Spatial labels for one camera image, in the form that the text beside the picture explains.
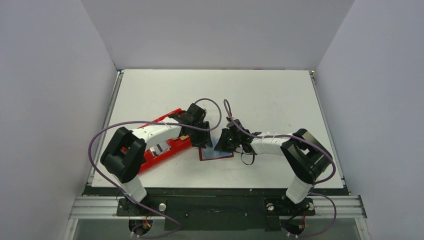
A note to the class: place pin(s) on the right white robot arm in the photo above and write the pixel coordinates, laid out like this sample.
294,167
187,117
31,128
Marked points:
306,156

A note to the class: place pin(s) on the red plastic compartment tray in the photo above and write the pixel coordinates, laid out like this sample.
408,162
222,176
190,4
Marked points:
176,146

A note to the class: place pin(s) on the aluminium rail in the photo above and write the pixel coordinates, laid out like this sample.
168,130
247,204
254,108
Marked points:
105,207

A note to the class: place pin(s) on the silver striped card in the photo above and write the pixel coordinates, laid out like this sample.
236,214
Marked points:
159,149

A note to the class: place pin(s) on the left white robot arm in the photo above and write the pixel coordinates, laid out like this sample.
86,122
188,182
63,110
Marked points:
125,153

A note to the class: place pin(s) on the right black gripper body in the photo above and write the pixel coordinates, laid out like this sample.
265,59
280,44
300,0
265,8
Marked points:
226,139

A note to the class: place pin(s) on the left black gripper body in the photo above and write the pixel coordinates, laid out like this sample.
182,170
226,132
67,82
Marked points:
197,125

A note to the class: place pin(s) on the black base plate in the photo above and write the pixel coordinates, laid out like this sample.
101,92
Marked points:
216,209

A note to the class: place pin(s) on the red leather card holder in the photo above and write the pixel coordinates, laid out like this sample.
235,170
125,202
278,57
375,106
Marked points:
209,153

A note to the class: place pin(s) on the gold brown card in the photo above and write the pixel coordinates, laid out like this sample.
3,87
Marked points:
183,137

